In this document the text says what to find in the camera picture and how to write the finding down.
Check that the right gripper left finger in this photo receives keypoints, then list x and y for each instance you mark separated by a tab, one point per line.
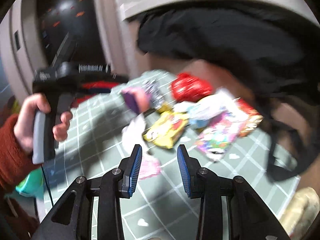
130	167

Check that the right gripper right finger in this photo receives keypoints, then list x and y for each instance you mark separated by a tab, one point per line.
188	169

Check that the white tissue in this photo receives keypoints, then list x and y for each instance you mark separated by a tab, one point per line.
133	134

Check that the purple pink sponge cloth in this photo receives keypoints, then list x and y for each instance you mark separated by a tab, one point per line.
136	99

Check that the trash bin with liner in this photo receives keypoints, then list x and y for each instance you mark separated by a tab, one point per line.
300	213

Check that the person's left hand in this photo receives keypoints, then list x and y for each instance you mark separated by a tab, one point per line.
23	129

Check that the colourful candy wrapper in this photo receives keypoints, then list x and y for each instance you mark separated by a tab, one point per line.
218	136

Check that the yellow snack wrapper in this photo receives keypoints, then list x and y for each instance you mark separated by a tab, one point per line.
167	129

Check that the red crumpled plastic bag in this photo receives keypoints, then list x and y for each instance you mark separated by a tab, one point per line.
187	87

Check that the red snack wrapper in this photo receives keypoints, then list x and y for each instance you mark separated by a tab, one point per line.
253	120

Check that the red knit left sleeve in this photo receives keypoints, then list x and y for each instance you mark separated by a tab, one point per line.
15	164

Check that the teal plastic bag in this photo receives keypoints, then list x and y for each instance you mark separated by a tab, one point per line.
32	185

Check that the black hanging bag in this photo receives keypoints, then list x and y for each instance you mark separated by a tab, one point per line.
271	50

